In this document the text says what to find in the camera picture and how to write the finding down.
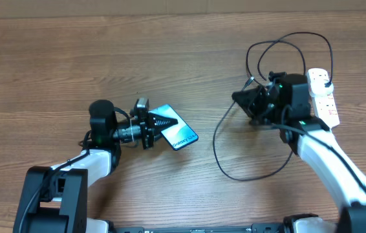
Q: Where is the blue Galaxy smartphone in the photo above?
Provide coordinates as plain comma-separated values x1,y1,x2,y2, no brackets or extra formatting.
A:
149,104,199,151

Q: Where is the white power strip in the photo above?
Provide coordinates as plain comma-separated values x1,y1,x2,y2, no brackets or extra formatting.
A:
306,68,340,128

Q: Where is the brown cardboard backdrop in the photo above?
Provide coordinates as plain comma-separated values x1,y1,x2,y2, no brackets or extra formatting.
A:
0,0,366,19

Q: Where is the black USB charging cable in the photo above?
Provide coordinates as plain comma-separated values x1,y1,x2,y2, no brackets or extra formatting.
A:
212,31,334,182

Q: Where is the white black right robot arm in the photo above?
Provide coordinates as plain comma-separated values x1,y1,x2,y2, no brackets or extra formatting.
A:
231,68,366,232

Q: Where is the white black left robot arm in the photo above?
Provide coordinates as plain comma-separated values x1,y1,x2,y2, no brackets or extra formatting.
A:
13,98,178,233

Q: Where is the white charger plug adapter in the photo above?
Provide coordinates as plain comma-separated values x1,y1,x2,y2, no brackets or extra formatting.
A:
309,80,334,97

